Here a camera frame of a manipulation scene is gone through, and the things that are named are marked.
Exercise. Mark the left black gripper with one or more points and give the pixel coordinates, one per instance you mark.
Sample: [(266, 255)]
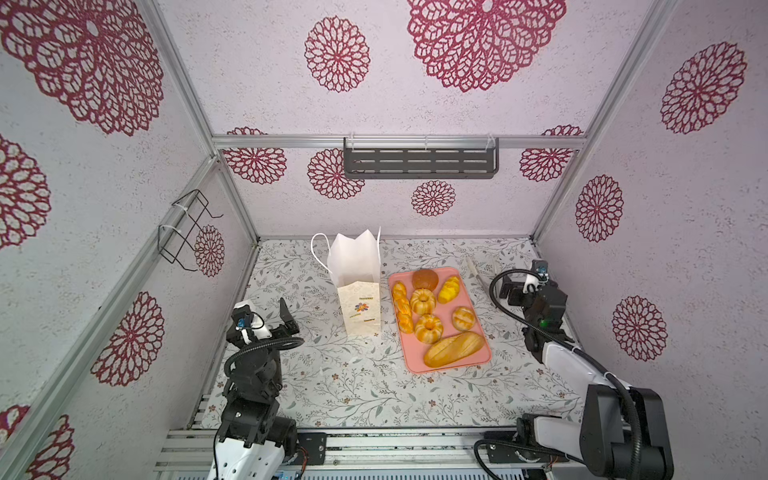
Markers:
[(288, 321)]

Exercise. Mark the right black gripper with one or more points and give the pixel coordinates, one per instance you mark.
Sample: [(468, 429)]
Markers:
[(517, 292)]

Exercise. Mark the yellow fake bread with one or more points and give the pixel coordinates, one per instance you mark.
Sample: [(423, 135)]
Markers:
[(464, 319)]

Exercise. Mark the metal tongs white tips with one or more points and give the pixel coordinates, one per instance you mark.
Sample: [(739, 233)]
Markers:
[(476, 275)]

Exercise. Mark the white paper bag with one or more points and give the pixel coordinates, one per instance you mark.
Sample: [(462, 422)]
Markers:
[(354, 267)]

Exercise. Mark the long orange fake baguette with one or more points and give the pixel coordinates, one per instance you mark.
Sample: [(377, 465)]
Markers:
[(452, 349)]

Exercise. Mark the yellow croissant bread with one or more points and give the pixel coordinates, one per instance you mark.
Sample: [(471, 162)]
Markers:
[(449, 290)]

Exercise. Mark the orange fake bread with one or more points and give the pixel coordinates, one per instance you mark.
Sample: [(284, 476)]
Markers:
[(402, 308)]

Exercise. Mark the round brown bun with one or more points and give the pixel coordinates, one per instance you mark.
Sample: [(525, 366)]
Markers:
[(425, 279)]

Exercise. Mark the ring shaped fake bread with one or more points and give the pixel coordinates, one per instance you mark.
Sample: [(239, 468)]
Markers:
[(423, 301)]

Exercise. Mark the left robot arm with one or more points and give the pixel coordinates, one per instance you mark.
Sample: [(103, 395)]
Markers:
[(253, 440)]

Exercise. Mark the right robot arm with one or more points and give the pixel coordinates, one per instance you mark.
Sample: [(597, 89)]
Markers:
[(622, 433)]

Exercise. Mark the pink plastic tray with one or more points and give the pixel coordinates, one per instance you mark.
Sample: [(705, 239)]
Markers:
[(413, 349)]

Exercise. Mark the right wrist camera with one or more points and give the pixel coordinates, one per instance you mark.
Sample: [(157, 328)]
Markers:
[(538, 277)]

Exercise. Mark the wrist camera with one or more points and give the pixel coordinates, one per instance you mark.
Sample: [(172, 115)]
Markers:
[(248, 323), (538, 277)]

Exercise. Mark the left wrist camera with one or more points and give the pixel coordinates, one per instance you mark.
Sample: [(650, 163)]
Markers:
[(248, 323)]

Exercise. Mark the black wire rack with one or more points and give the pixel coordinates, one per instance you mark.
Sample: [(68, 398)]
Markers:
[(192, 242)]

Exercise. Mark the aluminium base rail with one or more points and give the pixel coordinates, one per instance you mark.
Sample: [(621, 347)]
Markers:
[(375, 453)]

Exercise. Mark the grey wall shelf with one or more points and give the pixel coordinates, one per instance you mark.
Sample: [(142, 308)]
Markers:
[(425, 163)]

